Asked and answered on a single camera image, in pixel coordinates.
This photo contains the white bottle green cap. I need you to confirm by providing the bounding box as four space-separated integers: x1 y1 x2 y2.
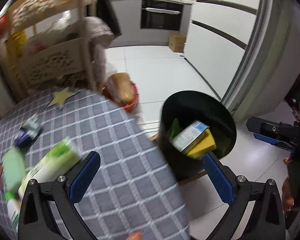
5 192 21 232

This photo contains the light green sponge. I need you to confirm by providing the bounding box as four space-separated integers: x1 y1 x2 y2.
2 145 26 194

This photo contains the yellow sponge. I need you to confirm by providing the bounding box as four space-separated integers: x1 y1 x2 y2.
186 128 217 159

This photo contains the white green package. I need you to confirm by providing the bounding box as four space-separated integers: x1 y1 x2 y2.
18 137 81 199

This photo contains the white blue carton box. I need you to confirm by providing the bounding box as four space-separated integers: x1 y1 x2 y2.
172 121 209 154

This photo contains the blue cracker bag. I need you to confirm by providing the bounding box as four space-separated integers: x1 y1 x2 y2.
14 113 42 148

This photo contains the green plastic bag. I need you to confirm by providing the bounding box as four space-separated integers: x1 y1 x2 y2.
167 119 180 142

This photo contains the person's hand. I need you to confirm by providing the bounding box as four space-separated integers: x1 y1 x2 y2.
281 155 300 214

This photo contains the black trash bin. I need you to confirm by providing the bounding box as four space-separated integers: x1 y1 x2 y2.
156 90 237 182

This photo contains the grey checkered tablecloth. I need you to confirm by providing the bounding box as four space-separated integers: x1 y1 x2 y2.
0 89 190 239

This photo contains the white refrigerator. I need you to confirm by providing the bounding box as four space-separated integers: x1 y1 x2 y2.
184 0 260 99

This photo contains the cardboard box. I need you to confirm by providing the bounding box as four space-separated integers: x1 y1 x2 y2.
168 33 186 53

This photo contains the red basket with bread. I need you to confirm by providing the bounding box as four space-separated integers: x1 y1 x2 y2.
102 72 139 113

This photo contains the black built-in oven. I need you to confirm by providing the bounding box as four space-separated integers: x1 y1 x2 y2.
140 0 184 31

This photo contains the beige plastic shelf rack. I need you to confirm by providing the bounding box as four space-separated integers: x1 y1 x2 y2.
2 0 97 100

